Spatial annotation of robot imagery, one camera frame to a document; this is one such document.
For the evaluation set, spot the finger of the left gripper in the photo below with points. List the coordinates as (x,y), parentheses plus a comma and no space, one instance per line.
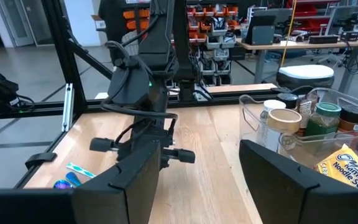
(182,156)
(102,145)

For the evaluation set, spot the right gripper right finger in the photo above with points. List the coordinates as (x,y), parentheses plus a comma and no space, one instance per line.
(291,202)

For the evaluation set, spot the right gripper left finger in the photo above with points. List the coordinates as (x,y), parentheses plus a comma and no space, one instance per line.
(120,199)

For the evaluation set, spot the rainbow iridescent metal spoon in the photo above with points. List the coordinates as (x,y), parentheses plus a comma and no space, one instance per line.
(73,179)
(62,184)
(80,170)

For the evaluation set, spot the yellow ramen noodle pack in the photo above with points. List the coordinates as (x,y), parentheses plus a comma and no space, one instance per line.
(353,171)

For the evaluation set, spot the tan-lid seasoning jar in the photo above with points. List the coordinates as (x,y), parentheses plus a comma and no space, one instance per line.
(284,119)

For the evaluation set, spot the green spice jar green lid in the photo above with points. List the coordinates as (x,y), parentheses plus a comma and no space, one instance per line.
(323,123)

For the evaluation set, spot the white-lid seasoning jar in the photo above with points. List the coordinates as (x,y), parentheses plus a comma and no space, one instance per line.
(273,105)

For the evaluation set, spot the black-lid jar purple label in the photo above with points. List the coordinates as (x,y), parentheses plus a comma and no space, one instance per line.
(287,99)

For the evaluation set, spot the brown spice jar black lid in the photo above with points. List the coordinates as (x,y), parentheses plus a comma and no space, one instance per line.
(353,116)

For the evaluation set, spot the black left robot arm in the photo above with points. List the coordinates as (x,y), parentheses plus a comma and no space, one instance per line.
(160,37)

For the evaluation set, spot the clear plastic ramen bin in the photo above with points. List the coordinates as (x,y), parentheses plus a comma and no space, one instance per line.
(294,149)

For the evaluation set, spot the black table-edge clamp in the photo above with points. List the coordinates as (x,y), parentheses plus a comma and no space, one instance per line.
(40,158)

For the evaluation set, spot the clear plastic spice bin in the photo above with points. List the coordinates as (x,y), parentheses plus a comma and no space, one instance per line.
(250,124)

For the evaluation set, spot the cardboard box white label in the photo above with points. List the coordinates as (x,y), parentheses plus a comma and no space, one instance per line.
(99,23)

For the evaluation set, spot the parts bin shelf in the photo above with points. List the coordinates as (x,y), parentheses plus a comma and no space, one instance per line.
(216,28)

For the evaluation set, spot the white-top black stool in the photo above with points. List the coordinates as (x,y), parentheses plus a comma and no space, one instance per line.
(304,71)

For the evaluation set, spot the black monitor back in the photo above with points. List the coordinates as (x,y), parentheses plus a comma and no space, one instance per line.
(261,31)

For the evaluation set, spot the glass door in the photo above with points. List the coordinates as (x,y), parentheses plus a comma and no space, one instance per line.
(14,21)

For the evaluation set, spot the wooden-top desk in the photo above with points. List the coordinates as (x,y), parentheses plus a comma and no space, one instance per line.
(291,45)

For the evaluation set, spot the red storage bins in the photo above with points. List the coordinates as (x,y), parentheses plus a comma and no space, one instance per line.
(303,9)

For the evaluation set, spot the silver metal frame bracket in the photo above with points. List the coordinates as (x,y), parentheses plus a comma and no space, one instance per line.
(67,105)

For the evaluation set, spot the black aluminium table frame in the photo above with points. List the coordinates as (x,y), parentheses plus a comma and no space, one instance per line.
(61,46)

